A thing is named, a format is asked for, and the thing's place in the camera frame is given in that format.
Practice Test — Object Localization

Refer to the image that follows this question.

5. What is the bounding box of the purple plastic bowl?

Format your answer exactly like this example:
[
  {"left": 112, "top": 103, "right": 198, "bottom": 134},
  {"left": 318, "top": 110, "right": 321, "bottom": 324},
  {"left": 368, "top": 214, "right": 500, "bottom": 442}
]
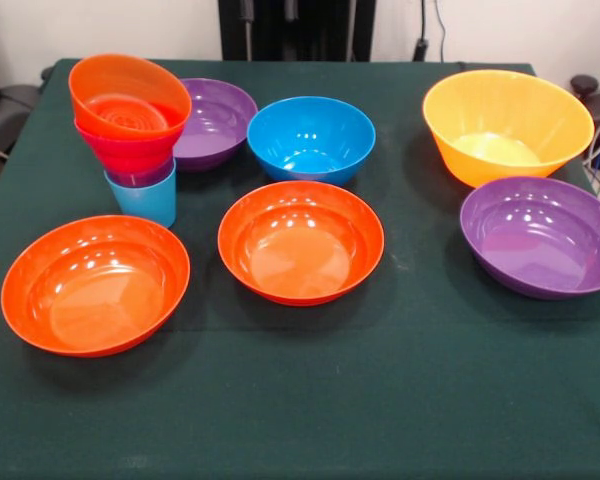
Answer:
[
  {"left": 459, "top": 175, "right": 600, "bottom": 301},
  {"left": 172, "top": 77, "right": 259, "bottom": 174}
]

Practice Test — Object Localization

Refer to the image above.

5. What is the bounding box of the blue plastic bowl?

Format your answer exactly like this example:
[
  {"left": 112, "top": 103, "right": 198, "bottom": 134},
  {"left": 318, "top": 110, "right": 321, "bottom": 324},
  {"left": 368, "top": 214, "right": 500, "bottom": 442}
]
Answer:
[{"left": 246, "top": 96, "right": 377, "bottom": 187}]

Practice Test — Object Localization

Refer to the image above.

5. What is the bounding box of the small deep orange bowl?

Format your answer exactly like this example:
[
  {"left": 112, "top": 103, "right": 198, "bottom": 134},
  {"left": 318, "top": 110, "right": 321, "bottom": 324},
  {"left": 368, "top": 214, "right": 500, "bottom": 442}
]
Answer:
[{"left": 68, "top": 53, "right": 193, "bottom": 142}]

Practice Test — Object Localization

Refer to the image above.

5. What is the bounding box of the pink plastic bowl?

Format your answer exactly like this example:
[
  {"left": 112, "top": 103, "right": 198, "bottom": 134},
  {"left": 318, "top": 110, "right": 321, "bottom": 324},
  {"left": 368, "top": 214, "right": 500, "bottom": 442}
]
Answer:
[{"left": 73, "top": 118, "right": 186, "bottom": 175}]

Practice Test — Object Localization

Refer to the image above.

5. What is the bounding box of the purple plastic cup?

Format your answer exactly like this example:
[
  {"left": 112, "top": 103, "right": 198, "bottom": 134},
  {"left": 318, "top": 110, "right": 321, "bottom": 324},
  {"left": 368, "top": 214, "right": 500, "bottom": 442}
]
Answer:
[{"left": 104, "top": 157, "right": 176, "bottom": 189}]

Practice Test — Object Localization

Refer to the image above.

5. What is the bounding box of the blue plastic cup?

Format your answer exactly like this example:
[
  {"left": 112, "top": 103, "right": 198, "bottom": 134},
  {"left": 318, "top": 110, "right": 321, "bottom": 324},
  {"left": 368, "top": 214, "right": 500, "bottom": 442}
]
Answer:
[{"left": 103, "top": 160, "right": 178, "bottom": 230}]

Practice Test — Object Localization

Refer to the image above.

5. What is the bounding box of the wide red-orange bowl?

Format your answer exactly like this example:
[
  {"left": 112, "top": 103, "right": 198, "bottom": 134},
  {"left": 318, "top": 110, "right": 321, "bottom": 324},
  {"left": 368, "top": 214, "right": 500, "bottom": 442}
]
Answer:
[
  {"left": 0, "top": 214, "right": 191, "bottom": 359},
  {"left": 217, "top": 179, "right": 385, "bottom": 306}
]

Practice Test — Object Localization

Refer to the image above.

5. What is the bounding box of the large yellow-orange bowl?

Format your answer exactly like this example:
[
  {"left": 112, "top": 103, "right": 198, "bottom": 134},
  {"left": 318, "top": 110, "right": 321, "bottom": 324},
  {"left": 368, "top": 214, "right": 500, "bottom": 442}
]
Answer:
[{"left": 422, "top": 69, "right": 596, "bottom": 189}]

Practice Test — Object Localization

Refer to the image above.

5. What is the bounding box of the dark green tablecloth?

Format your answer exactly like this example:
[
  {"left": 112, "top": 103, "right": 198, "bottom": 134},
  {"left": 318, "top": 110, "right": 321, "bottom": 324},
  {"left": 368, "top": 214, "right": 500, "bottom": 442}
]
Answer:
[{"left": 0, "top": 58, "right": 600, "bottom": 480}]

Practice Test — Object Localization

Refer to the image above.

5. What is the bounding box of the black cable with plug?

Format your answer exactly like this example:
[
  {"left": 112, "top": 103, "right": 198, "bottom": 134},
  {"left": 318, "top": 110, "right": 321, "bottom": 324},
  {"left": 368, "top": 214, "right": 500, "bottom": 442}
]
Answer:
[{"left": 412, "top": 0, "right": 430, "bottom": 63}]

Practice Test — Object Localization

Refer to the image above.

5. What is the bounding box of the thin black cable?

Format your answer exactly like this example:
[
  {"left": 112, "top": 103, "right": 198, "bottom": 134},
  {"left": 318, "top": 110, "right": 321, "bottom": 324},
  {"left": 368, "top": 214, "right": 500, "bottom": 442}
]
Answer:
[{"left": 432, "top": 0, "right": 448, "bottom": 64}]

